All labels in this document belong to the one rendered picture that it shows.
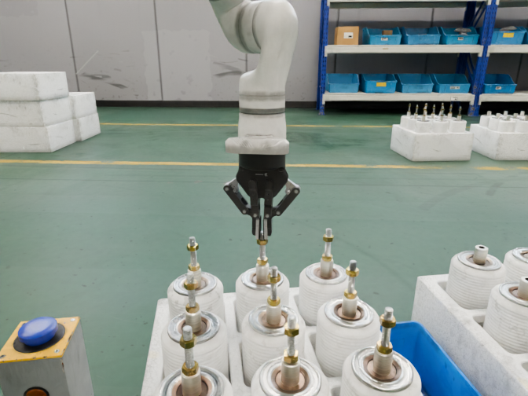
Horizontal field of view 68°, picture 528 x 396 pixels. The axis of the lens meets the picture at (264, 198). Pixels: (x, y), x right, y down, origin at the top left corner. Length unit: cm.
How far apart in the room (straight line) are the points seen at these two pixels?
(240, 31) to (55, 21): 590
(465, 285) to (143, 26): 550
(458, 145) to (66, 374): 262
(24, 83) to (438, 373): 293
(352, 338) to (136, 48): 559
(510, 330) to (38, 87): 296
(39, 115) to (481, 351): 294
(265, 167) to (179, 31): 525
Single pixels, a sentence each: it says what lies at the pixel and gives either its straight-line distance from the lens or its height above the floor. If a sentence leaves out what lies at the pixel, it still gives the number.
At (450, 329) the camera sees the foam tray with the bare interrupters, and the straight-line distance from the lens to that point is 85.
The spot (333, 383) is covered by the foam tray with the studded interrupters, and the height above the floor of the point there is 18.
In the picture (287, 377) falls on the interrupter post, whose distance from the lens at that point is 51.
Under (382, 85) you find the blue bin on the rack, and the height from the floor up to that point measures 35.
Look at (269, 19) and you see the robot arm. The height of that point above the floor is 67.
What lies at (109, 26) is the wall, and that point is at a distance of 611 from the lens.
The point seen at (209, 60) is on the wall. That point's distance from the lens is 570.
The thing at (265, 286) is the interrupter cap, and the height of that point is 25.
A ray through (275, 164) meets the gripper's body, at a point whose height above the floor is 47.
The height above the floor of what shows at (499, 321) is 21.
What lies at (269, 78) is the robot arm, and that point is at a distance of 58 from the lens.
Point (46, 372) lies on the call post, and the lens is 53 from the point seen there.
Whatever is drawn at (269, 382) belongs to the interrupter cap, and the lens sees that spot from 52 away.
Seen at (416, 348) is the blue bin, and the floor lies 6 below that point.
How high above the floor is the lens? 62
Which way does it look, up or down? 19 degrees down
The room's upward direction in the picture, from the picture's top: straight up
